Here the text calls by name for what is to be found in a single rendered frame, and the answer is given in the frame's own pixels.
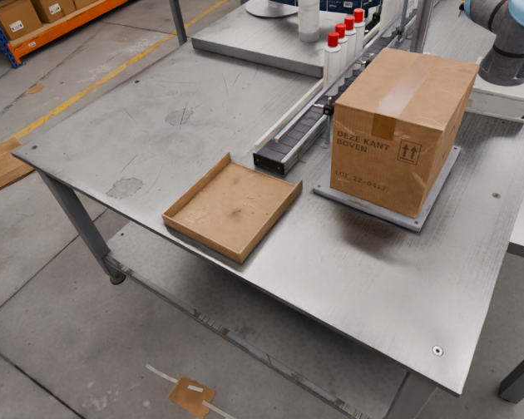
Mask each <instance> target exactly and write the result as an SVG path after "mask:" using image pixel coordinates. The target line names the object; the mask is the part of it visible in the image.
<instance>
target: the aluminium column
mask: <svg viewBox="0 0 524 419"><path fill-rule="evenodd" d="M434 2H435V0H419V4H418V11H417V16H416V21H415V25H414V29H413V37H412V41H411V46H410V50H409V51H410V52H415V53H423V50H424V47H425V43H426V39H427V35H428V29H429V24H430V21H431V16H432V13H433V6H434Z"/></svg>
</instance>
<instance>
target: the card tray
mask: <svg viewBox="0 0 524 419"><path fill-rule="evenodd" d="M302 189H303V179H301V180H300V181H299V182H298V183H297V185H292V184H290V183H288V182H286V181H283V180H280V179H277V178H275V177H273V176H271V175H267V174H265V173H262V172H260V171H257V170H254V169H251V168H250V167H247V166H244V165H241V164H239V163H236V162H234V161H232V160H231V158H230V152H229V151H228V152H227V153H226V154H225V155H224V156H223V157H222V158H221V159H219V160H218V161H217V162H216V163H215V164H214V165H213V166H212V167H211V168H210V169H209V170H207V171H206V172H205V173H204V174H203V175H202V176H201V177H200V178H199V179H198V180H197V181H196V182H195V183H194V184H193V185H192V186H191V187H190V188H189V189H188V190H187V191H186V192H185V193H184V194H182V195H181V196H180V197H179V198H178V199H177V200H176V201H175V202H174V203H173V204H172V205H170V206H169V207H168V208H167V209H166V210H165V211H164V212H163V213H162V214H161V216H162V219H163V220H164V223H165V224H166V225H168V226H170V227H171V228H173V229H176V230H178V231H180V232H181V233H182V234H185V235H187V236H189V237H191V238H192V239H195V240H197V241H199V242H200V243H202V244H204V245H206V246H208V247H210V248H212V249H214V250H216V251H218V252H220V253H221V254H223V255H225V256H227V257H229V258H231V259H233V260H235V261H237V262H239V263H240V264H242V263H243V262H244V260H245V259H246V258H247V257H248V255H249V254H250V253H251V251H252V250H253V249H254V248H255V246H256V245H257V244H258V243H259V242H260V241H261V240H262V238H263V237H264V236H265V235H266V233H267V232H268V231H269V229H270V228H271V227H272V226H273V225H274V223H275V222H276V221H277V219H278V218H279V217H280V216H281V215H282V214H283V213H284V211H285V210H286V209H287V208H288V207H289V205H290V204H291V203H292V201H293V200H294V199H295V198H296V196H297V195H298V194H299V192H300V191H301V190H302Z"/></svg>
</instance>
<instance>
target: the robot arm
mask: <svg viewBox="0 0 524 419"><path fill-rule="evenodd" d="M464 12H465V14H466V16H467V17H468V18H469V19H471V20H472V21H473V22H474V23H476V24H478V25H480V26H482V27H484V28H486V29H487V30H488V31H490V32H492V33H494V34H496V35H497V36H496V38H495V41H494V43H493V45H492V48H491V49H490V51H489V52H488V53H487V54H486V56H485V57H484V58H483V59H482V60H481V62H480V64H479V65H480V67H479V70H478V73H477V74H478V75H479V76H480V77H481V78H482V79H483V80H484V81H487V82H489V83H492V84H494V85H498V86H519V85H521V84H523V83H524V0H465V2H464Z"/></svg>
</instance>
